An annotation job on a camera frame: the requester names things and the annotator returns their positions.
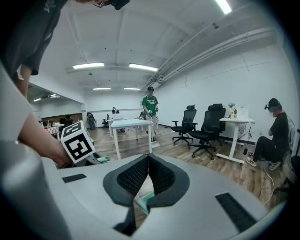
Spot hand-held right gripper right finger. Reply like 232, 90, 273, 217
134, 153, 269, 240

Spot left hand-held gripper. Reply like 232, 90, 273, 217
60, 120, 102, 167

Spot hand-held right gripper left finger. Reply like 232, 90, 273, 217
41, 153, 150, 240

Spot person's left forearm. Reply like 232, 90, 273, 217
18, 112, 71, 167

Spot checkered cloth table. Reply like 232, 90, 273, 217
43, 125, 61, 142

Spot white long desk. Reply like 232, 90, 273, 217
106, 117, 128, 139

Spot light blue table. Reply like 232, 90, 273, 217
110, 118, 154, 160

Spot white standing desk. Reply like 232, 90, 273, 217
216, 117, 256, 165

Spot flower vase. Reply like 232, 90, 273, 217
227, 101, 238, 119

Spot person's black shirt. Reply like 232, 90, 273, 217
0, 0, 69, 76

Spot person's head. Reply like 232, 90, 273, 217
75, 0, 113, 8

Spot white ceiling pipes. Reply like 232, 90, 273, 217
143, 26, 276, 88

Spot white wavy strip cable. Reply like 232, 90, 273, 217
97, 131, 111, 153

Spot white power cable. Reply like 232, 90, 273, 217
263, 167, 276, 205

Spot black head-mounted camera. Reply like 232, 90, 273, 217
110, 0, 130, 11

